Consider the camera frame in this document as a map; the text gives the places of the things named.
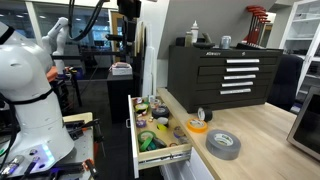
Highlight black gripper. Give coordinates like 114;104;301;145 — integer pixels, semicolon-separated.
116;0;142;20

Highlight lime yellow tape roll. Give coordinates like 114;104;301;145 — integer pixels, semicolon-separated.
134;102;150;114

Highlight wide black tape roll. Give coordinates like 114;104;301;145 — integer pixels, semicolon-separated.
151;105;170;120

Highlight purple tape roll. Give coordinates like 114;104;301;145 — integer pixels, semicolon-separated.
135;119;148;129

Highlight yellow black tape roll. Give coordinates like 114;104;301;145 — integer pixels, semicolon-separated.
156;116;170;132

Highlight large green tape roll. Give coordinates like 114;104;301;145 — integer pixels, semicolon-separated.
137;130;157;145

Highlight blue tape roll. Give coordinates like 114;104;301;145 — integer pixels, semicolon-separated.
173;125;186;139

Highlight small black tape roll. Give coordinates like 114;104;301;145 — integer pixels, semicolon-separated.
197;106;214;123

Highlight orange tape roll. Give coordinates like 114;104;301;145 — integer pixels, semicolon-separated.
186;117;209;134

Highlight dark grey tape roll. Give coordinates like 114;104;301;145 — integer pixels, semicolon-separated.
152;137;168;150

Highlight wooden drawer white front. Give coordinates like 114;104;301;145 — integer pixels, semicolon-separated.
125;94;193;179

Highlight white tissue box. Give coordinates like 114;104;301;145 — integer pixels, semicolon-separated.
110;62;133;76

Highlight olive grey bottle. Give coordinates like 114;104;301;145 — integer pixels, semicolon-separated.
184;30;194;48

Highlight white leaning board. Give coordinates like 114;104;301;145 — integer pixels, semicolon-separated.
141;45;157;98

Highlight white squeeze bottle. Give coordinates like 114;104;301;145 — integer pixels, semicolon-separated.
190;19;200;44

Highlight black floor cabinet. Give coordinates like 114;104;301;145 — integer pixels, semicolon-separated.
106;71;136;124

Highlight black metal tool chest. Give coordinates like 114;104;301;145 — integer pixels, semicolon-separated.
167;44;284;114

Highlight silver metal can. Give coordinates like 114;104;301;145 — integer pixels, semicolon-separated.
219;35;232;50

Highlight robot mounting table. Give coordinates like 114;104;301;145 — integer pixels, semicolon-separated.
0;112;101;180

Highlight black office chair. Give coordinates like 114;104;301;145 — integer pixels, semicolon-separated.
267;54;305;113

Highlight white glass door cabinet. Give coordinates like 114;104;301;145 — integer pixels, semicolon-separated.
279;0;320;101

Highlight silver framed appliance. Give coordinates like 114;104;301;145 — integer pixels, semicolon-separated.
286;85;320;162

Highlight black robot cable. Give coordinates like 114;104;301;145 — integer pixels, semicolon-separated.
68;0;108;42

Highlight red T-handle hex keys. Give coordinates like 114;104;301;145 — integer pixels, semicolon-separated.
244;4;272;46

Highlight grey duct tape roll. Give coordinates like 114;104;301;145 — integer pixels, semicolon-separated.
205;129;242;161

